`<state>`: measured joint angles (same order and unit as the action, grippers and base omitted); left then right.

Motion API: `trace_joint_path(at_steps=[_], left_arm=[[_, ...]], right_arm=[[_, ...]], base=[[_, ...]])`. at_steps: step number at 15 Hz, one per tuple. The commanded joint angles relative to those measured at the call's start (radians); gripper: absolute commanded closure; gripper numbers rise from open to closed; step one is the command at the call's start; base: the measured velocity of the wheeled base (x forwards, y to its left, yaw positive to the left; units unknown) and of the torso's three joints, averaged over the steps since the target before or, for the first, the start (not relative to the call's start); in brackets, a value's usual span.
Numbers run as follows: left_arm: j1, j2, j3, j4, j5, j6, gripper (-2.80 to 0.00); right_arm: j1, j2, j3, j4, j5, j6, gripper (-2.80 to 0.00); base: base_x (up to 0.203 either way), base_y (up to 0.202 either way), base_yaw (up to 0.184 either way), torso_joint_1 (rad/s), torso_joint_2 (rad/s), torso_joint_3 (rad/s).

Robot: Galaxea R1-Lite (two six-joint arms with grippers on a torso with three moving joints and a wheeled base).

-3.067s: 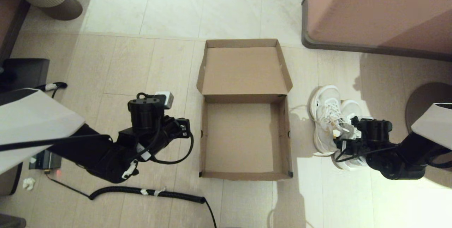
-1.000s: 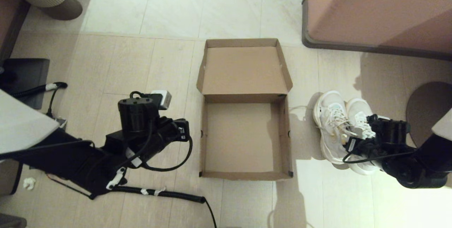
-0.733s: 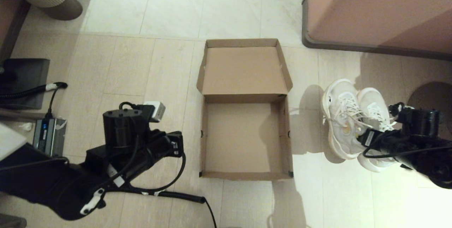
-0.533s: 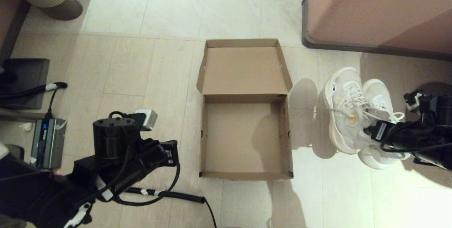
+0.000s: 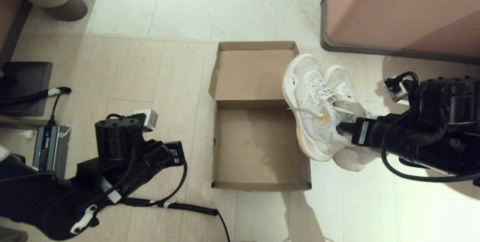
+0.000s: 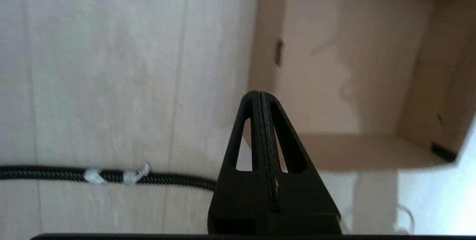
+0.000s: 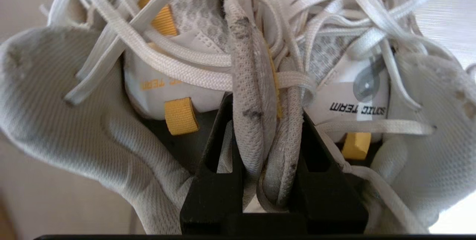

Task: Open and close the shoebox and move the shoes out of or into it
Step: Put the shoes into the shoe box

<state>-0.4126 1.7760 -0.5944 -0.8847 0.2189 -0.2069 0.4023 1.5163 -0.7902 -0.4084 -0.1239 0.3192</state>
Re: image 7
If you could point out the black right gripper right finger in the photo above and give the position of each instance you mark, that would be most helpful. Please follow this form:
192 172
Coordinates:
331 203

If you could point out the white mesh sneaker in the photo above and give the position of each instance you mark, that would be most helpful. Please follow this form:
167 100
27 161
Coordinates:
427 151
55 113

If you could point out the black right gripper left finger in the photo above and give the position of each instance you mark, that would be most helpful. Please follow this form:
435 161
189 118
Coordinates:
212 203

